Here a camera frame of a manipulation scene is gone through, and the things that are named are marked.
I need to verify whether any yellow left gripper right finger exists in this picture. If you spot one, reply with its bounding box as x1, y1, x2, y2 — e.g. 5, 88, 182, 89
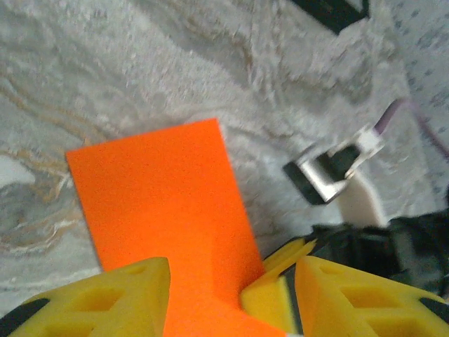
293, 255, 449, 337

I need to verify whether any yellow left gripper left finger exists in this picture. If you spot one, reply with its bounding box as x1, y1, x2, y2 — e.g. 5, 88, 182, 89
0, 256, 173, 337

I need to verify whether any black white checkerboard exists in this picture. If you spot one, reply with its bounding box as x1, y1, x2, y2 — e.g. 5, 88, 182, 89
290, 0, 371, 35

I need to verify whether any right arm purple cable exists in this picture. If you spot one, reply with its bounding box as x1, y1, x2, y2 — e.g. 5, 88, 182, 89
374, 99, 449, 159

